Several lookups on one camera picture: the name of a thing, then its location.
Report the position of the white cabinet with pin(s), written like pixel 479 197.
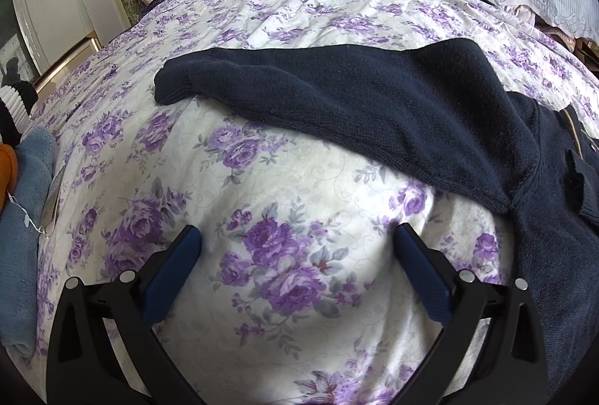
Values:
pixel 61 7

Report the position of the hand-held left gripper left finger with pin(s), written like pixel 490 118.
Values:
pixel 171 274

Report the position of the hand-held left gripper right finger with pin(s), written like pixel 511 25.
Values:
pixel 423 274

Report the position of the blue towel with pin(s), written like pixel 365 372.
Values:
pixel 28 208

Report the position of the purple floral bedsheet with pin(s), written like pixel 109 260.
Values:
pixel 281 199

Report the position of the black and white striped cloth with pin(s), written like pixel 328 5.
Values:
pixel 14 103

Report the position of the navy knit sweater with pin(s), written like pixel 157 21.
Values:
pixel 374 105

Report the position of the orange cloth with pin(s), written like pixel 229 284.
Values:
pixel 7 168

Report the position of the beige and brown cloth pile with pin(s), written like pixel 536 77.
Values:
pixel 557 30

